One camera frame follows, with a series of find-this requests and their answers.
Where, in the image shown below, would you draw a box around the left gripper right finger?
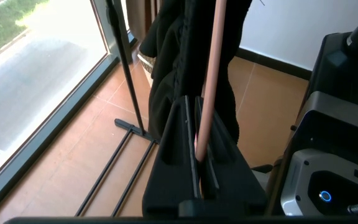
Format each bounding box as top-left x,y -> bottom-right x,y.
195,96 -> 269,217

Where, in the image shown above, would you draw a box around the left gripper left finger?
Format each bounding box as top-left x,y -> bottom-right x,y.
142,95 -> 201,217

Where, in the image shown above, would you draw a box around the pink clothes hanger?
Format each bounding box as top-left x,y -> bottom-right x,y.
194,0 -> 228,162

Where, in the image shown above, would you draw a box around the black shorts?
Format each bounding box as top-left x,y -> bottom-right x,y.
139,0 -> 254,144

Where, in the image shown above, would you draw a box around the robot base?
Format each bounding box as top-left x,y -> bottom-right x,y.
250,12 -> 358,217

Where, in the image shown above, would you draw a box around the white laundry basket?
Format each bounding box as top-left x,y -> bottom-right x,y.
137,51 -> 157,88

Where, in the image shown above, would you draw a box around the black clothes rack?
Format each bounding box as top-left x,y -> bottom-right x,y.
75,0 -> 160,218

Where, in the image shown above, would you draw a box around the beige curtain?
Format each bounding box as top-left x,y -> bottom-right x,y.
125,0 -> 164,41

